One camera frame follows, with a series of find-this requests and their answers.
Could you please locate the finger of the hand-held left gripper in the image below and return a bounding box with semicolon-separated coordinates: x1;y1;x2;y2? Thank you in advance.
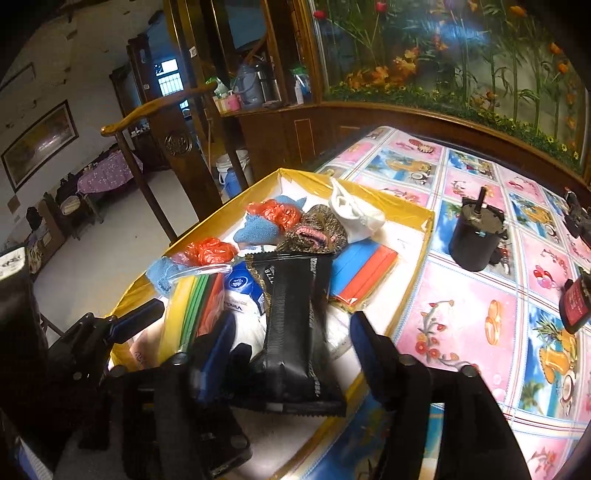
47;298;166;371

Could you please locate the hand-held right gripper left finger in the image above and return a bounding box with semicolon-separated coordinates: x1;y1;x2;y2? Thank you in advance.
110;311;253;480

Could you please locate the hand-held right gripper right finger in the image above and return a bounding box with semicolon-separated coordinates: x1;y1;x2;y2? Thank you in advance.
349;311;537;480

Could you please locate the zip bag of coloured sheets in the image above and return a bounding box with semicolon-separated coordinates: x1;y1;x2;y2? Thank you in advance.
328;241;400;308
158;271;228;366

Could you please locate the blue cloth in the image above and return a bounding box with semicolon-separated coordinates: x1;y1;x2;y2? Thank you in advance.
147;255;186;297
232;195;308;246

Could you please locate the blue floral tissue pack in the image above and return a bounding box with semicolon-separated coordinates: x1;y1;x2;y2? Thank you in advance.
223;270;271;318

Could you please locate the black snack packet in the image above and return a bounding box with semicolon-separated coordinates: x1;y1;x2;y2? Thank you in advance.
230;250;348;419

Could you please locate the red plastic bag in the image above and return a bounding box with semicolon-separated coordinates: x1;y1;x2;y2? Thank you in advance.
246;200;304;232
184;237;239;267

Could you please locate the white foam box yellow tape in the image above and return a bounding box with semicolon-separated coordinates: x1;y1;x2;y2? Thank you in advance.
107;167;435;480

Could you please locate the brown speckled knitted bundle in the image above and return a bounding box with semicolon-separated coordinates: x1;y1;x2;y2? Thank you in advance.
283;204;348;256

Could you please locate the white plastic bag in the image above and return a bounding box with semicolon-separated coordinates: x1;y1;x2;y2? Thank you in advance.
329;176;387;244

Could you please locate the table with purple cloth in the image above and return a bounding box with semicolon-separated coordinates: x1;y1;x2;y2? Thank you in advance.
75;151;145;198

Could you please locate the black motor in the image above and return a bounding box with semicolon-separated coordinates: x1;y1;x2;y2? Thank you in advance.
448;186;509;273

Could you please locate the blue plastic bottle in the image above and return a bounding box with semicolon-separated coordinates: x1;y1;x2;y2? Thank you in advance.
223;167;244;198

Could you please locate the wooden chair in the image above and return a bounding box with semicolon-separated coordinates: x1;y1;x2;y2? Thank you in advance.
100;82;223;246

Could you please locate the white bucket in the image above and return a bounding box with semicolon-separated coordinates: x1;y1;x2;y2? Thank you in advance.
213;149;256;186

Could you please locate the red black canister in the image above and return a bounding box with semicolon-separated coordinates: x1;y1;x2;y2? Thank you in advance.
558;271;591;336

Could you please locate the wooden cabinet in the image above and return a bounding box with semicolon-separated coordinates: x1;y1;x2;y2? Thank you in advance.
163;0;325;163

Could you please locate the black metal tool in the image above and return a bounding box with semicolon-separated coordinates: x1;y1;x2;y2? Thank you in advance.
562;186;591;239

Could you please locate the blue kettle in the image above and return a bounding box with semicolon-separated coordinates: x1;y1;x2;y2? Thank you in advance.
232;61;267;110

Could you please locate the dark thermos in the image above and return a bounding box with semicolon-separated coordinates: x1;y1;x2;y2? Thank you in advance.
257;59;283;104

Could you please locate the flower-painted glass tank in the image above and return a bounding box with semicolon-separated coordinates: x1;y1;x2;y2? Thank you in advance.
313;0;588;172

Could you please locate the framed wall picture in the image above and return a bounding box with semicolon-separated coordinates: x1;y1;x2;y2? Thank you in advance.
0;98;80;193

